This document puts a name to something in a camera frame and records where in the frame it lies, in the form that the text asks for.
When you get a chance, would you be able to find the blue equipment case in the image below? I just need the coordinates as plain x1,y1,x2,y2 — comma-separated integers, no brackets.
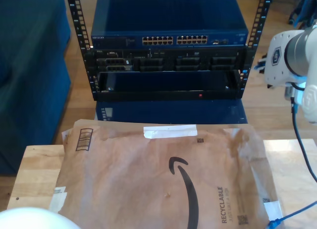
95,100,248,124

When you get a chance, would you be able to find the brown paper mailer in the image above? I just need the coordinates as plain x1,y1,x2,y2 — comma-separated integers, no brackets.
46,118,287,229

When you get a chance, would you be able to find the blue network switch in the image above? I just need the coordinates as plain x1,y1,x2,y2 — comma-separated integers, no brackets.
90,0,249,50

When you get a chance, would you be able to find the black rack frame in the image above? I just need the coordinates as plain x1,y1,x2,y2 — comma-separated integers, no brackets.
64,0,274,102

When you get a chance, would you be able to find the torn white paper label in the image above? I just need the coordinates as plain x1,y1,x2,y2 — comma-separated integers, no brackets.
49,186,68,214

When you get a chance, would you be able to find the blue network cable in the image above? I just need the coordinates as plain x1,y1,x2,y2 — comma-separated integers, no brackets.
254,57,317,229

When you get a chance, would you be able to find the black camera cable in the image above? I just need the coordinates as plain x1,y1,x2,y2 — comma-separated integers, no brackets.
291,97,317,184

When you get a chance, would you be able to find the white tape strip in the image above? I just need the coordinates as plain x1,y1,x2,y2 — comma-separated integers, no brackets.
143,124,198,140

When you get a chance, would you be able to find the dark metal chair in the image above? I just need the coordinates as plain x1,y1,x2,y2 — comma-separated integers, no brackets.
287,0,317,31

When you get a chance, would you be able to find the black rack server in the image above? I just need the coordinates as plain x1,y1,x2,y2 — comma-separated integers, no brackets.
85,48,248,72

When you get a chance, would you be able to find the blue sofa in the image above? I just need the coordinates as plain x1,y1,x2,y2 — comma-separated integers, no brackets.
0,0,72,176

